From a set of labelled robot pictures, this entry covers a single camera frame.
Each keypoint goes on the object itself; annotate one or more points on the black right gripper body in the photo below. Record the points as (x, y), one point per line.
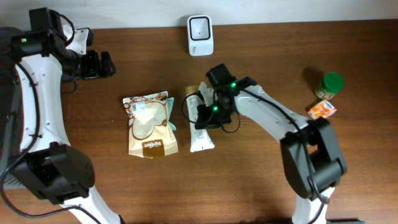
(216, 112)

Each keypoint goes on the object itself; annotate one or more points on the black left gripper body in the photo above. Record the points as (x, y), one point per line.
(83, 66)

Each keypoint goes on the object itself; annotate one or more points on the white cosmetic tube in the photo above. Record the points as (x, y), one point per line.
(198, 95)

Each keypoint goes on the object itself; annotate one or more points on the teal wipes packet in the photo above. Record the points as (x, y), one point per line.
(170, 105)

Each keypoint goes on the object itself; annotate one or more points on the beige snack bag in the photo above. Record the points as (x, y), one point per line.
(150, 135)

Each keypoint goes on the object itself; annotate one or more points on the orange tissue pack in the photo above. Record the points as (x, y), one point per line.
(323, 109)

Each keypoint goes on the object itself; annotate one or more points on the green lid jar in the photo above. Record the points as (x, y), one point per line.
(331, 84)

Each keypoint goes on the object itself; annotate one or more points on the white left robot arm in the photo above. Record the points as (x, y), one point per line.
(53, 52)

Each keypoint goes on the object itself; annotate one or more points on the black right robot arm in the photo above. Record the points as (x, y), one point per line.
(311, 155)

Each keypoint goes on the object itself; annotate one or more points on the white barcode scanner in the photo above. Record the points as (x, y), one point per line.
(200, 35)

